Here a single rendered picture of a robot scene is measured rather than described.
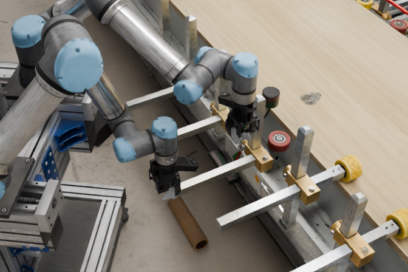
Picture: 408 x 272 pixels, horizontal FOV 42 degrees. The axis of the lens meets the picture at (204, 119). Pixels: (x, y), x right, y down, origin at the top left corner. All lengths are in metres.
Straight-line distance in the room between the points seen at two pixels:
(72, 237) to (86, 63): 1.40
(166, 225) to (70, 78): 1.63
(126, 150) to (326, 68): 1.05
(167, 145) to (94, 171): 1.50
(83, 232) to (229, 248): 0.71
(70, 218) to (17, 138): 1.27
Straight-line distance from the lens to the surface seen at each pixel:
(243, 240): 2.74
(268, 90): 1.81
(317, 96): 2.12
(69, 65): 1.26
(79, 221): 2.60
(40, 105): 1.34
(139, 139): 1.56
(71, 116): 2.03
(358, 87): 2.22
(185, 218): 2.71
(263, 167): 1.91
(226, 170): 1.87
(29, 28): 1.89
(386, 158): 1.96
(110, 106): 1.58
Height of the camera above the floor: 2.27
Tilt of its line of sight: 43 degrees down
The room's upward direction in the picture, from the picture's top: 1 degrees clockwise
